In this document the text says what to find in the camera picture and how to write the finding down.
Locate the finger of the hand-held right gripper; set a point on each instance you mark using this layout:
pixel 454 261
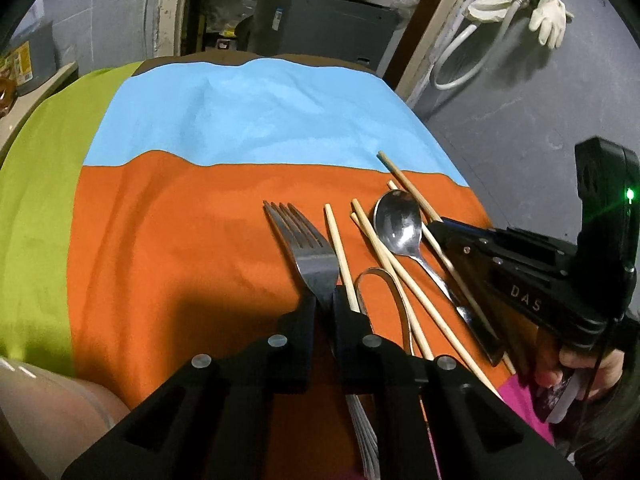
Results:
pixel 460 240
pixel 485 310

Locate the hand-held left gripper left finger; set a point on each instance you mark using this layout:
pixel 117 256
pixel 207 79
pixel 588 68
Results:
pixel 297 340

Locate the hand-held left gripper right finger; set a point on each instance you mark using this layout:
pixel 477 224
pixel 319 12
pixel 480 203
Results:
pixel 352 340

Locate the wooden chopstick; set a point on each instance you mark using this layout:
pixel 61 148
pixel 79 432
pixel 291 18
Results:
pixel 337 245
pixel 400 280
pixel 442 255
pixel 372 250
pixel 405 182

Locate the metal spoon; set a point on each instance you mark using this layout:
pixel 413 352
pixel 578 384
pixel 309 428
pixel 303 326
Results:
pixel 397 220

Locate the metal mesh strainer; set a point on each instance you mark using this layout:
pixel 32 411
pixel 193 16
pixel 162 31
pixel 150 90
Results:
pixel 374 272

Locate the metal fork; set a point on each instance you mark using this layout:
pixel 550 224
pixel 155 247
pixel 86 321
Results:
pixel 310 255

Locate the person's right forearm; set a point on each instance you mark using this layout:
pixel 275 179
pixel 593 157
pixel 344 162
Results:
pixel 610 440

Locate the person's right hand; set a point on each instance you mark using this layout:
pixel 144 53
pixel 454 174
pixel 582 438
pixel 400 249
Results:
pixel 600 375

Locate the multicoloured tablecloth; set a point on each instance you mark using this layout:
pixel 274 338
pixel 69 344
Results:
pixel 200 210

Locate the pale hanging cloth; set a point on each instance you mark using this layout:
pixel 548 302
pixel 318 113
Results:
pixel 492 2

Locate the white rubber glove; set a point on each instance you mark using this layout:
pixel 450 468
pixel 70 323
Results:
pixel 550 15

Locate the dark grey cabinet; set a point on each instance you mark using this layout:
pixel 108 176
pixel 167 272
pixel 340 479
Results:
pixel 325 25

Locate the beige counter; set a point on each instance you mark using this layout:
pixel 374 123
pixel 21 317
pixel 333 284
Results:
pixel 30 95

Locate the grey and yellow box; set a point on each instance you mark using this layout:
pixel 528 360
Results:
pixel 30 60

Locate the wooden door frame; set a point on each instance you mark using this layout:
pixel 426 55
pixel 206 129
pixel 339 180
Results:
pixel 430 30

